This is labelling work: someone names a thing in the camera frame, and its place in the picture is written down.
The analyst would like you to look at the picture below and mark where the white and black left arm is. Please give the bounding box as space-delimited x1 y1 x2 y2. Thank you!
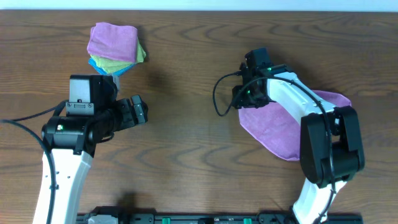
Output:
33 95 148 223

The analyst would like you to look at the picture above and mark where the folded blue cloth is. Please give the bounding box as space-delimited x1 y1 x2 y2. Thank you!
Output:
88 58 134 77

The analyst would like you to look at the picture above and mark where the purple microfiber cloth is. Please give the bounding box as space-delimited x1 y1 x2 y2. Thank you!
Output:
238 89 353 162

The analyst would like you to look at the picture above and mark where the folded purple cloth on stack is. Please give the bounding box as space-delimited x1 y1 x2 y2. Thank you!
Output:
86 22 137 63

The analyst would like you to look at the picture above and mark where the folded green cloth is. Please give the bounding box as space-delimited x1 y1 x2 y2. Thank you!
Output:
91 40 146 74

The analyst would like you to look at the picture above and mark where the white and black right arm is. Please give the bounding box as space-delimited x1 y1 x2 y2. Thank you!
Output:
230 48 365 223

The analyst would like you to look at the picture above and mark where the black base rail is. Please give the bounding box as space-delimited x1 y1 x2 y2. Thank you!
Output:
76 205 364 224

